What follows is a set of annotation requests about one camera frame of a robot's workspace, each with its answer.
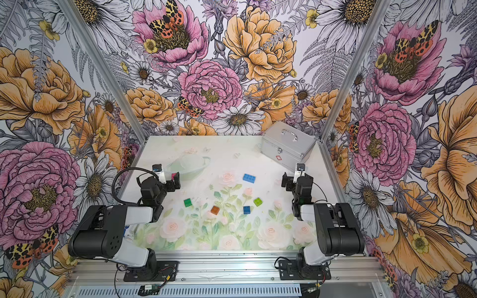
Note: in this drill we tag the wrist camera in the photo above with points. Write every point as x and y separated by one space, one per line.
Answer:
158 170
299 171

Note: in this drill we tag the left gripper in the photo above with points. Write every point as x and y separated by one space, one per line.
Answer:
169 183

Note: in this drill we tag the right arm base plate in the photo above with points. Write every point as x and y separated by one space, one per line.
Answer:
293 270

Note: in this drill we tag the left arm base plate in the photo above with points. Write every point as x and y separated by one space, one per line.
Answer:
159 272

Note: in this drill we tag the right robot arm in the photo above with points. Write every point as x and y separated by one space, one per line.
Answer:
337 233

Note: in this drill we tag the blue long lego brick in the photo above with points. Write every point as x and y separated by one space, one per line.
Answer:
249 178

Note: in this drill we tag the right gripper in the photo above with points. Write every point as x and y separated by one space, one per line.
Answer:
289 182

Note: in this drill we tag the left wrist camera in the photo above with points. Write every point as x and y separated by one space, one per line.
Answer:
158 170

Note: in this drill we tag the dark green lego brick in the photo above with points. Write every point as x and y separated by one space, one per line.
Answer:
188 202

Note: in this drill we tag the silver first aid case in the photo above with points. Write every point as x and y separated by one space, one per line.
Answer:
287 145

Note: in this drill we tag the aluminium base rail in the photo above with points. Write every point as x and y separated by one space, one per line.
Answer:
229 267

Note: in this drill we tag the lime green lego brick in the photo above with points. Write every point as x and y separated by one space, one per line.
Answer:
258 202

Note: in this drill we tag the small green circuit board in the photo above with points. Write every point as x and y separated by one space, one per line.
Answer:
148 290

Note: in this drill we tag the brown lego brick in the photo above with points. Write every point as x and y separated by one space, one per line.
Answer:
215 210

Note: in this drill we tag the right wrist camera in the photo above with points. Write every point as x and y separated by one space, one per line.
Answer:
299 171

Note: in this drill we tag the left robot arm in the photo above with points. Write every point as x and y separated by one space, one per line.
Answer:
101 233

